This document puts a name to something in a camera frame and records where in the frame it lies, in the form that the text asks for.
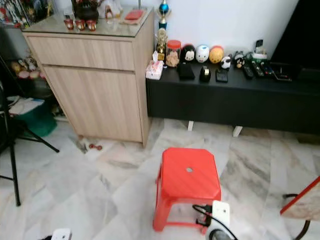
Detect colourful boxed figures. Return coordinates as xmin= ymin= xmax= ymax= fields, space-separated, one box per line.
xmin=0 ymin=0 xmax=55 ymax=29

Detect green bin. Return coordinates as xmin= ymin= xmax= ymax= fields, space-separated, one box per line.
xmin=15 ymin=99 xmax=59 ymax=138

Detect pale ceramic figurine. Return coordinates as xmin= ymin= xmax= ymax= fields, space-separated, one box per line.
xmin=102 ymin=0 xmax=124 ymax=20

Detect white paper stack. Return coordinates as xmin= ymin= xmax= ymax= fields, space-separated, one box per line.
xmin=9 ymin=96 xmax=45 ymax=116

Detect small black animal figure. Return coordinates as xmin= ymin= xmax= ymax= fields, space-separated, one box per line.
xmin=233 ymin=50 xmax=246 ymax=69

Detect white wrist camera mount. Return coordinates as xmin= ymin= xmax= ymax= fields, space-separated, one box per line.
xmin=205 ymin=199 xmax=231 ymax=240
xmin=50 ymin=228 xmax=73 ymax=240

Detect white egg figure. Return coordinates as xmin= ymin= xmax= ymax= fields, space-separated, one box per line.
xmin=195 ymin=44 xmax=211 ymax=64

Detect black mouse egg figure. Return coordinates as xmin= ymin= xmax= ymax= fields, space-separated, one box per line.
xmin=180 ymin=44 xmax=197 ymax=64

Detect black low tv console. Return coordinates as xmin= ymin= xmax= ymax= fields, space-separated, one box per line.
xmin=145 ymin=61 xmax=320 ymax=135

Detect gold trophy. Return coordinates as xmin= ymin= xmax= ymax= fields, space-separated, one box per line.
xmin=155 ymin=28 xmax=169 ymax=62

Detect red lidded snack jar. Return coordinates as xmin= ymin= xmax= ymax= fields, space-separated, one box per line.
xmin=165 ymin=39 xmax=183 ymax=68

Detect black phone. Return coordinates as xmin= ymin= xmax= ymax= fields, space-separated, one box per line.
xmin=214 ymin=68 xmax=230 ymax=84

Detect black curved chair leg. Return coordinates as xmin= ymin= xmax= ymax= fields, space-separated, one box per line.
xmin=282 ymin=193 xmax=312 ymax=240

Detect black tape dispenser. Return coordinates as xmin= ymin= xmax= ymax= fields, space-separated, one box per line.
xmin=199 ymin=66 xmax=212 ymax=83

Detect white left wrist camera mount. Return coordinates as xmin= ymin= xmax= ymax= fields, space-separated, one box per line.
xmin=50 ymin=228 xmax=73 ymax=240

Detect yellow bear egg figure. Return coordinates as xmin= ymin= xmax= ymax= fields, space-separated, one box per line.
xmin=209 ymin=45 xmax=225 ymax=65

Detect red plastic stool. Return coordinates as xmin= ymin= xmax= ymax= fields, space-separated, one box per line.
xmin=152 ymin=146 xmax=223 ymax=235

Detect red edged table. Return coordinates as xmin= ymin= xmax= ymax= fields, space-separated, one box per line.
xmin=280 ymin=174 xmax=320 ymax=221

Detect black remote control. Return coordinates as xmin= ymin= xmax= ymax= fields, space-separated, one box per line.
xmin=251 ymin=61 xmax=266 ymax=77
xmin=242 ymin=64 xmax=255 ymax=80

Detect dark teapot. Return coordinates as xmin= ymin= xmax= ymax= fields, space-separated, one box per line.
xmin=73 ymin=0 xmax=101 ymax=22

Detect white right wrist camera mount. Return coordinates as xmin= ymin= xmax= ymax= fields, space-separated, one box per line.
xmin=205 ymin=199 xmax=231 ymax=240

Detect black tripod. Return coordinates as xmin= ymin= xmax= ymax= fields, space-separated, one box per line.
xmin=0 ymin=57 xmax=60 ymax=207

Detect green white holder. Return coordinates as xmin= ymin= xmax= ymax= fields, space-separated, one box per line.
xmin=251 ymin=39 xmax=269 ymax=60

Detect small panda figure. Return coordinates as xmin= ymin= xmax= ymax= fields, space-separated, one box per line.
xmin=220 ymin=55 xmax=232 ymax=70

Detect blue globe trophy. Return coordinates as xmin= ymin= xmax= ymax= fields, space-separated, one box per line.
xmin=157 ymin=0 xmax=172 ymax=30

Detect black wallet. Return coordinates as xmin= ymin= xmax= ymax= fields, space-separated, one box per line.
xmin=176 ymin=62 xmax=196 ymax=81

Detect black flat tray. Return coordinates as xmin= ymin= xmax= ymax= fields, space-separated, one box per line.
xmin=271 ymin=67 xmax=294 ymax=83

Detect black television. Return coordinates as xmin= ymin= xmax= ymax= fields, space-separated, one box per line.
xmin=269 ymin=0 xmax=320 ymax=82

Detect light wooden cabinet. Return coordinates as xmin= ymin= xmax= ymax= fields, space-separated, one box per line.
xmin=22 ymin=7 xmax=155 ymax=148

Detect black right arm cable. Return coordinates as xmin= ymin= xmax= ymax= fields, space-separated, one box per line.
xmin=192 ymin=204 xmax=239 ymax=240

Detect shelf trinket cluster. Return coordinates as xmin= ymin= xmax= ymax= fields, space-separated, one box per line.
xmin=9 ymin=54 xmax=44 ymax=80

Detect pink tissue pack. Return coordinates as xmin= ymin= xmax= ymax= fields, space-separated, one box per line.
xmin=145 ymin=59 xmax=165 ymax=81

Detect red booklet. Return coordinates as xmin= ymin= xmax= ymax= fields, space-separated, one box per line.
xmin=123 ymin=8 xmax=146 ymax=25

